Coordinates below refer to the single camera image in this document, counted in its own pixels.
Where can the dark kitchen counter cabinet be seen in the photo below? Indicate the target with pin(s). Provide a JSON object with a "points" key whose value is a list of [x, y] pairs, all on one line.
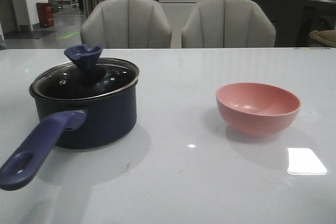
{"points": [[295, 19]]}

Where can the pink bowl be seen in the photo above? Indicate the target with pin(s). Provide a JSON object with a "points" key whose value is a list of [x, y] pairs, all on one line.
{"points": [[257, 109]]}

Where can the glass lid with blue knob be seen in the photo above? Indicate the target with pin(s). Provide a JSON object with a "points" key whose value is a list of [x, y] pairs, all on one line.
{"points": [[85, 77]]}

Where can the dark blue saucepan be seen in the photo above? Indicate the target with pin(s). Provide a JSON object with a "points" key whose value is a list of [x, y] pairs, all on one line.
{"points": [[69, 124]]}

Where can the right beige upholstered chair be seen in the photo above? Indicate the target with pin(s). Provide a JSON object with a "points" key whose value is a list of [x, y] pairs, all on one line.
{"points": [[227, 24]]}

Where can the tan cushion at right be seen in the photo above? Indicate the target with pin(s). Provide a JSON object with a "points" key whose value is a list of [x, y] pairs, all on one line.
{"points": [[324, 38]]}

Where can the red trash bin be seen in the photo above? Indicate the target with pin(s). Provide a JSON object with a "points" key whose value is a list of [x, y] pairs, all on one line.
{"points": [[45, 15]]}

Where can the left beige upholstered chair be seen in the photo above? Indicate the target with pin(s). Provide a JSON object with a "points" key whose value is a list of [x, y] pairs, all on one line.
{"points": [[127, 24]]}

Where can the beige upholstered chair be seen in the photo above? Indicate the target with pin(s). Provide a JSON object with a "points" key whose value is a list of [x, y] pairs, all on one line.
{"points": [[227, 24], [127, 24]]}

